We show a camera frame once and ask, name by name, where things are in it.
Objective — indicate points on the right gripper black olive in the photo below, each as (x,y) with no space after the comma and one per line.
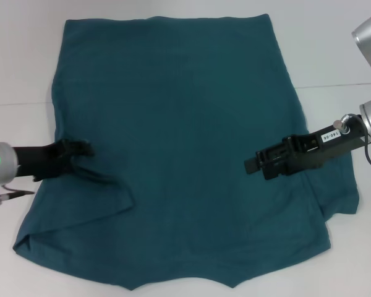
(324,145)

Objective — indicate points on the left gripper black olive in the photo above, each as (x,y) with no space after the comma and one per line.
(37,161)

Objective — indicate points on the teal blue shirt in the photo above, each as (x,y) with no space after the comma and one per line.
(185,123)

